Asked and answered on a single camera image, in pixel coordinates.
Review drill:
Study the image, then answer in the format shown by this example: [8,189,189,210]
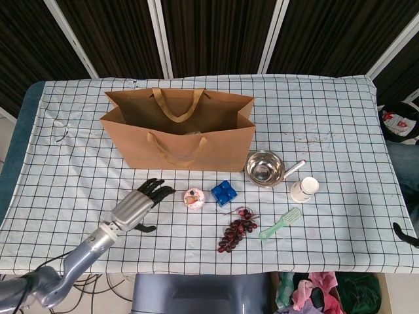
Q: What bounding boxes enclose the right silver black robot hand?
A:
[392,222,419,248]

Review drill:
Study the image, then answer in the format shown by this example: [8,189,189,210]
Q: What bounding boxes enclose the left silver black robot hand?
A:
[100,178,177,234]

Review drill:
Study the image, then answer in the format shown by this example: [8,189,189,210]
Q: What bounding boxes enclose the pink frosted donut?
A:
[183,187,207,211]

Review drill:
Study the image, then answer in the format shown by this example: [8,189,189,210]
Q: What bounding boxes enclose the purple grape bunch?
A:
[217,205,259,254]

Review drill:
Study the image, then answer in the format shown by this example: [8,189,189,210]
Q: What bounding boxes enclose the brown paper bag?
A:
[100,87,257,173]

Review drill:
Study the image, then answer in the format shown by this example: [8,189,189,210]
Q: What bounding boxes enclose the cardboard box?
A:
[270,271,393,314]

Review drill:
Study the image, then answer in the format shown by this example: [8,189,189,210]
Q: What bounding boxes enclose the pile of colourful clothes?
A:
[274,270,382,314]

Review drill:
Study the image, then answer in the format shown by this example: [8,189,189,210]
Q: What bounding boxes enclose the blue toy brick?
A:
[210,180,239,207]

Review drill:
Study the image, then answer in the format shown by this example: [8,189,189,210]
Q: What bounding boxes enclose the grey-blue robot torso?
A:
[130,273,274,314]

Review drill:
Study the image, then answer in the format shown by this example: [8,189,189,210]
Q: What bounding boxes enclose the white paper cup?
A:
[289,176,320,203]

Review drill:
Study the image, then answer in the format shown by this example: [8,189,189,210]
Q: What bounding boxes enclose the green plastic brush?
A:
[258,207,302,242]

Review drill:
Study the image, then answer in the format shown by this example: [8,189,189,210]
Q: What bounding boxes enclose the white marker red cap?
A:
[283,159,308,181]

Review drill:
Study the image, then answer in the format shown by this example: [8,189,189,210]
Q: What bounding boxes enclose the teal table pad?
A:
[0,80,45,223]

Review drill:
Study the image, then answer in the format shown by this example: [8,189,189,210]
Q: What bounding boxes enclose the checkered white tablecloth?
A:
[0,74,419,274]

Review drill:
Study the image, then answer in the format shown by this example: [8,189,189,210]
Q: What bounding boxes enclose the steel bowl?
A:
[245,150,286,189]

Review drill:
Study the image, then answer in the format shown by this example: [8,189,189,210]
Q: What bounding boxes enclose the dark room divider screen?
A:
[0,0,419,117]

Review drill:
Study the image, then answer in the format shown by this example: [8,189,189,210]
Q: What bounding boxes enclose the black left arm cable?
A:
[18,251,71,310]

